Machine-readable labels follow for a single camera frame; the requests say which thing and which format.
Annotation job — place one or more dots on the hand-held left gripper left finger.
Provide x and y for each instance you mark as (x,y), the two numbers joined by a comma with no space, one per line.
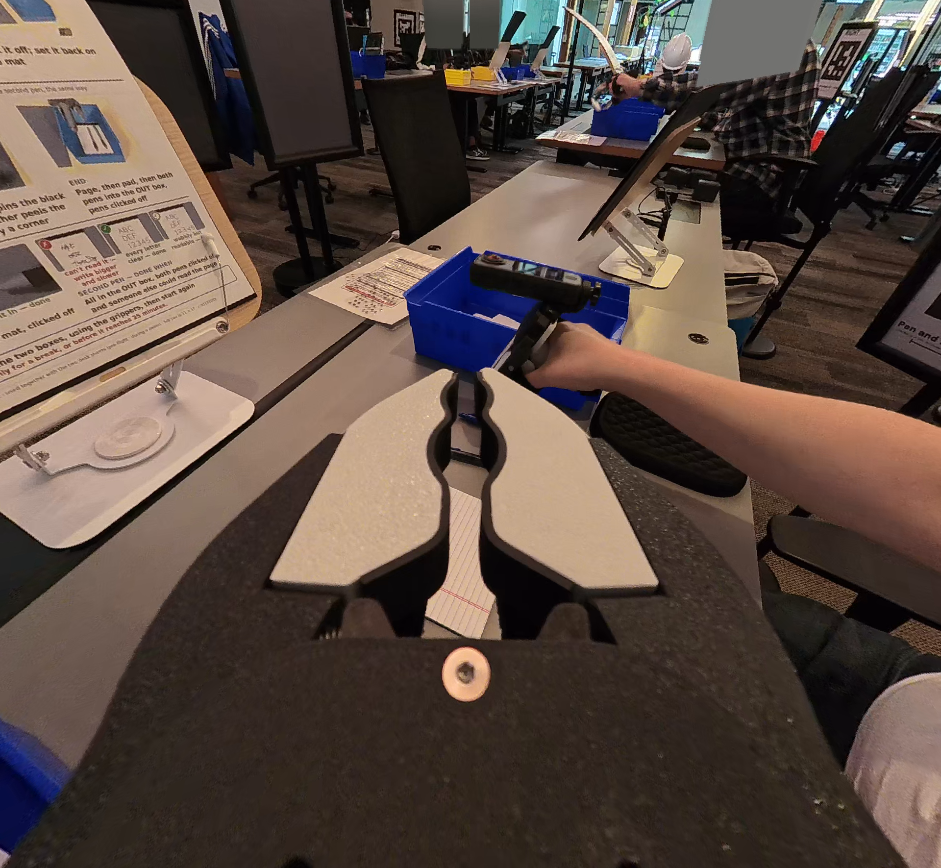
(367,493)

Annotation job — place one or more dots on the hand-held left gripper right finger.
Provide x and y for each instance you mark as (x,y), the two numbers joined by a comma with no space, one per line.
(566,508)

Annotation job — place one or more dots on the white lined notepad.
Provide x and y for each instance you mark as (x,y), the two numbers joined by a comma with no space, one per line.
(459,574)

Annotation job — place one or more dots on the person's right forearm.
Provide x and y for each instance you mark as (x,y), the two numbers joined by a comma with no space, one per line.
(772,434)

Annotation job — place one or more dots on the person's right hand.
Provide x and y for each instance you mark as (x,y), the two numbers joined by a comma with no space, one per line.
(581,361)

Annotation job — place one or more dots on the loose white paper sheet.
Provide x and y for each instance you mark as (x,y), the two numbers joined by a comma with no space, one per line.
(496,320)

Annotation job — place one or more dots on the blue plastic bin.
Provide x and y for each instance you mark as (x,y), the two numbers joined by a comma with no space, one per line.
(625,122)
(26,787)
(367,66)
(456,339)

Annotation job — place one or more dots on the black wrist rest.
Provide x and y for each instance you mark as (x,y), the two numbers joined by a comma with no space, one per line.
(661,441)

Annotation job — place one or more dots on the wooden desk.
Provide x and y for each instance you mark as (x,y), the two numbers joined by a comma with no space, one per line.
(588,147)

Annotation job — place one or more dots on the printed paper sheet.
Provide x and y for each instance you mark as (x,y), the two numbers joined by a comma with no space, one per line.
(378,287)

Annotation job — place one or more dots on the dark document stand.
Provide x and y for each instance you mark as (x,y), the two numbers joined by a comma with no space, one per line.
(639,169)

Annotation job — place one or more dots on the wooden document stand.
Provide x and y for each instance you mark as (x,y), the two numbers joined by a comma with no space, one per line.
(213,405)

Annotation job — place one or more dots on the black power box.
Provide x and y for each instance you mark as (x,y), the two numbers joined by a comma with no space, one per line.
(695,188)

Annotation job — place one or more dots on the yellow plastic bin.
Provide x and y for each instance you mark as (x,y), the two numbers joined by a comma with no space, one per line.
(482,73)
(457,77)

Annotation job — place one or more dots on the white lined waste bin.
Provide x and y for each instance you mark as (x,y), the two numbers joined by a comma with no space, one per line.
(750,280)

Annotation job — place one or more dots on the black floor stand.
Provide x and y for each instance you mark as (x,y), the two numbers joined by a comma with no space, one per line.
(761,347)

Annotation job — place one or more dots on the curved pale strip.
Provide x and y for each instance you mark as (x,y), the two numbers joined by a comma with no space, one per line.
(599,37)

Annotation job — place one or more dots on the white hard hat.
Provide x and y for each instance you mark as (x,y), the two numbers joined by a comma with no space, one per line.
(678,50)

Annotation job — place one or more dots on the black and white marker sign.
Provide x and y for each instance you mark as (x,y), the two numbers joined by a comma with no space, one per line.
(845,59)
(406,28)

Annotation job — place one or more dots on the person's dark trousers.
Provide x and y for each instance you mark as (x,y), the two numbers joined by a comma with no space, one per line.
(831,662)

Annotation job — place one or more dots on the black framed board on easel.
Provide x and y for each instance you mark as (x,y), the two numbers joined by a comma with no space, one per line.
(287,59)
(147,74)

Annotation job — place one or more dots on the blue hanging jacket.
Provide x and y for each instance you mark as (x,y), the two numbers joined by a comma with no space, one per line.
(220,96)

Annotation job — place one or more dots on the black framed floor sign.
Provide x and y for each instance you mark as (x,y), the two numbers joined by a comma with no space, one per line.
(911,316)

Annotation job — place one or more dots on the printed instruction sheet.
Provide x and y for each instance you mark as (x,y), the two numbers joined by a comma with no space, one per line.
(110,169)

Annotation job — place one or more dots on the person's white shirt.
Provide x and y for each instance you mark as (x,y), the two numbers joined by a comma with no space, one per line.
(904,772)

